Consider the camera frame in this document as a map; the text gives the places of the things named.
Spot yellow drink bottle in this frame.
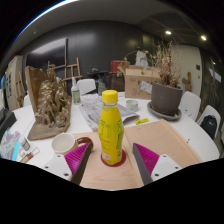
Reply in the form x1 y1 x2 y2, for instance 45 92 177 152
97 89 125 166

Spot black wall screen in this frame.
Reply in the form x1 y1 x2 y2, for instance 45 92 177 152
25 37 68 71

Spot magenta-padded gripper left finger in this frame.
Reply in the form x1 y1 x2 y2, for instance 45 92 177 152
43 142 93 186

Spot newspaper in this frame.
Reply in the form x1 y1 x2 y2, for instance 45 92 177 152
78 93 141 133

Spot white spray bottle green label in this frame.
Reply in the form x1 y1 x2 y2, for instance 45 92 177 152
70 77 82 105

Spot purple and teal print sheet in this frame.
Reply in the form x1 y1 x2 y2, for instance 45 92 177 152
0 129 22 161

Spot golden sculpture on brown base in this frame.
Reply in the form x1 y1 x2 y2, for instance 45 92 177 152
25 65 73 141

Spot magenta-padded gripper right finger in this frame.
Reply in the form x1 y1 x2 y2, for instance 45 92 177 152
132 142 183 186

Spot wooden figure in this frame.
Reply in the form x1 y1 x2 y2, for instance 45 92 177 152
181 71 194 93

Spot cardboard box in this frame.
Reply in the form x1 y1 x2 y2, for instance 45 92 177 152
123 67 161 100

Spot wooden easel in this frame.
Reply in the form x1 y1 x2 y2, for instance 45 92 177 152
46 57 83 88
14 70 27 108

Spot long ceiling light strip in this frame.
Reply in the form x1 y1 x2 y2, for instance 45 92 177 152
13 0 78 44

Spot white cabinet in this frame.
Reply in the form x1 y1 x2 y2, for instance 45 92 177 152
4 54 24 111

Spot small yellow object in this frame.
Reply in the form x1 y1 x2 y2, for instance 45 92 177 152
134 117 150 126

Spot clear tube with red end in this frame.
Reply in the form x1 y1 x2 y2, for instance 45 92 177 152
20 147 41 164

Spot white chairs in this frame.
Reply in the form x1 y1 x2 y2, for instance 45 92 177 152
23 78 222 141

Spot ceiling spot lights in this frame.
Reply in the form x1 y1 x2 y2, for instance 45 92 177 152
164 29 208 42

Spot dark grey foam block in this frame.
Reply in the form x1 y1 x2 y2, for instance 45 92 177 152
0 108 18 141

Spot black backpack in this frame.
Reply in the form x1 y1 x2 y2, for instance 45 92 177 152
199 114 218 140

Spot red box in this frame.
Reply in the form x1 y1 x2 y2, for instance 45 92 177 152
110 60 131 74

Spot clear glass bottle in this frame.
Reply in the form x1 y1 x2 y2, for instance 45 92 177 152
97 74 107 97

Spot white mug with brown handle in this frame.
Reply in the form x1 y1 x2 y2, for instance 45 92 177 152
51 132 95 156

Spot small glass jar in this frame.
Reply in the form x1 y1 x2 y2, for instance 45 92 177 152
125 99 139 113

